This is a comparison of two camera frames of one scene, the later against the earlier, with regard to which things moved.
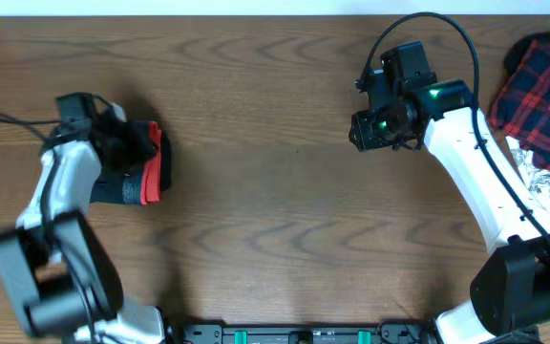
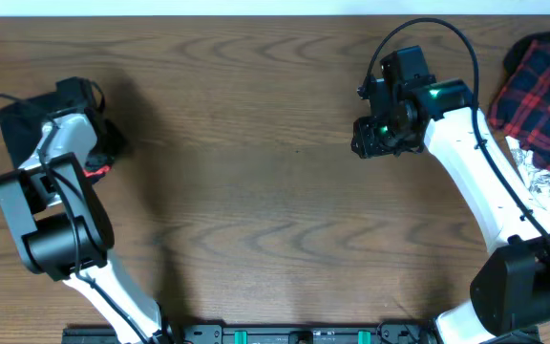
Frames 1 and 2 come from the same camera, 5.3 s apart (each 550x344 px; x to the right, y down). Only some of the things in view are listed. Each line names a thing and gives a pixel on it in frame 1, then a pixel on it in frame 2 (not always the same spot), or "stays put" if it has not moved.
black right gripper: x=369 y=139 stays put
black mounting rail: x=298 y=333 stays put
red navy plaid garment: x=537 y=102 stays put
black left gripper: x=140 y=150 to x=117 y=139
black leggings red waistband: x=142 y=183 to x=23 y=122
